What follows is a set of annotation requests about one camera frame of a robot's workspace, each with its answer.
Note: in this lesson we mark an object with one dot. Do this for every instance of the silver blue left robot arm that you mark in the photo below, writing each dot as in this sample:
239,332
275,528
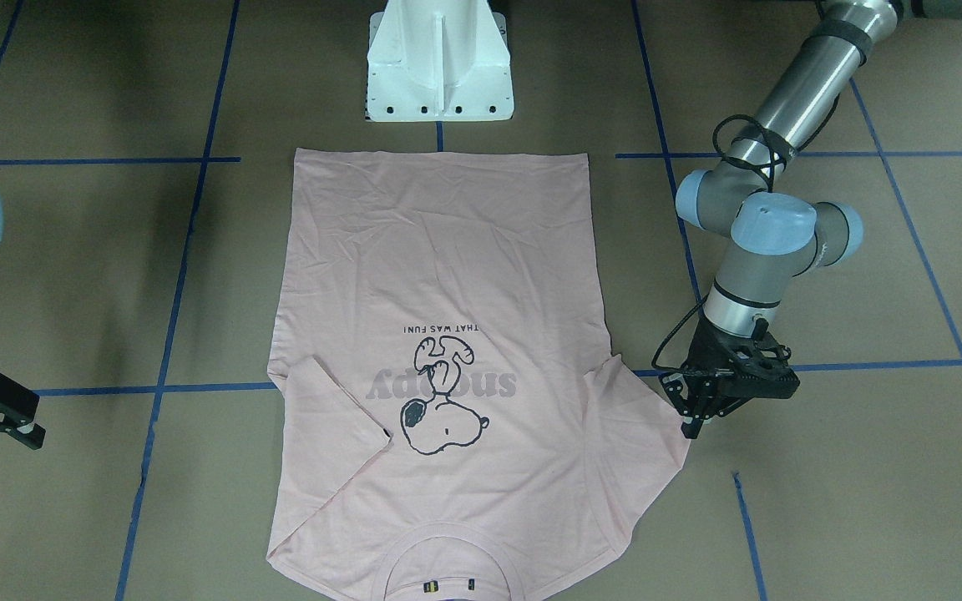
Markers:
773,237

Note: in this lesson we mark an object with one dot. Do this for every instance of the pink Snoopy t-shirt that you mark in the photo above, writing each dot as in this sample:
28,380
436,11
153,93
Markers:
455,422

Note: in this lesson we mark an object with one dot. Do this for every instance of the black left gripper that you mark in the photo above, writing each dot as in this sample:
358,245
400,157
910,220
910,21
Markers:
709,349

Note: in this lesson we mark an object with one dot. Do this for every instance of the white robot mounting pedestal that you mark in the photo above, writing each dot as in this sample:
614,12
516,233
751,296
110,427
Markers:
439,61

